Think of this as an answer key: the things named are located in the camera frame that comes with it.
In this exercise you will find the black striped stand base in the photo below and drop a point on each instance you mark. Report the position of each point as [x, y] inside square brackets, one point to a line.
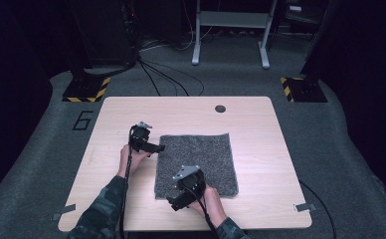
[86, 89]
[305, 89]

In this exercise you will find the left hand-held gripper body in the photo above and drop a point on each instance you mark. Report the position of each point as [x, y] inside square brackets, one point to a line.
[139, 136]

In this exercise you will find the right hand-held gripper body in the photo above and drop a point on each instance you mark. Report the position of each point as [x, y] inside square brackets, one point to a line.
[189, 181]

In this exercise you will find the white metal stand frame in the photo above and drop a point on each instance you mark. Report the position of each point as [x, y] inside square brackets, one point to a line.
[231, 20]

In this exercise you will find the person's left hand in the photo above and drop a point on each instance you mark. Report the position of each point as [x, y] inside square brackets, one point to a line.
[134, 162]

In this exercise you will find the dark cabinet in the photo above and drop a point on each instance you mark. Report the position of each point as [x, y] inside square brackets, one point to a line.
[104, 30]

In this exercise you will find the person's right hand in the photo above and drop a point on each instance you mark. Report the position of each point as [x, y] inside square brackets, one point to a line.
[211, 205]

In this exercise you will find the grey fluffy towel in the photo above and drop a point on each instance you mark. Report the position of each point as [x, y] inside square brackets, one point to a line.
[197, 166]

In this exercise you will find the grey tape strip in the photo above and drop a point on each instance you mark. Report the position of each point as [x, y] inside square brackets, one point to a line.
[63, 211]
[305, 207]

